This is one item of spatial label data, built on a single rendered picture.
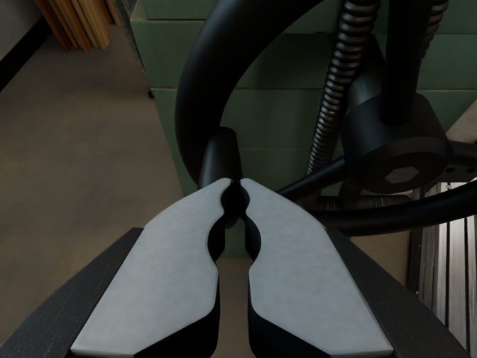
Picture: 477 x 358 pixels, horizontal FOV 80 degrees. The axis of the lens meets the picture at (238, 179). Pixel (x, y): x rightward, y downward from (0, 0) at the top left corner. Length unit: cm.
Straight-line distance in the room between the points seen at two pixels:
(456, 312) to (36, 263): 122
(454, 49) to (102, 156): 120
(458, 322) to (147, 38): 85
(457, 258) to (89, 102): 154
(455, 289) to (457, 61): 61
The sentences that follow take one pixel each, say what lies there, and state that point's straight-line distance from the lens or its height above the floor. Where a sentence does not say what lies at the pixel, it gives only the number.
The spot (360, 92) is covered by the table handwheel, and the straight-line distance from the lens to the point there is 24.
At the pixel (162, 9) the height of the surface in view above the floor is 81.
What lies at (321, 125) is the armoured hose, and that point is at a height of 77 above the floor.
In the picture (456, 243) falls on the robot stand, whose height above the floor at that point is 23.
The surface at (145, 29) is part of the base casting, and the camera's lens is 36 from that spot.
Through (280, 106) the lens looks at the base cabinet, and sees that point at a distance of 42.
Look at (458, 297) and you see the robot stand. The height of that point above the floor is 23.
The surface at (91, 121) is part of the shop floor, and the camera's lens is 150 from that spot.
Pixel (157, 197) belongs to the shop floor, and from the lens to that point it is 114.
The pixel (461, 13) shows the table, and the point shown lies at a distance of 28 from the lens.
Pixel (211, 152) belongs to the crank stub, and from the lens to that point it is 16.
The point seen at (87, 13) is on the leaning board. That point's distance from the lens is 183.
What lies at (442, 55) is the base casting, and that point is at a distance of 43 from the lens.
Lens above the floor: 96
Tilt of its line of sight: 57 degrees down
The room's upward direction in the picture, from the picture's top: straight up
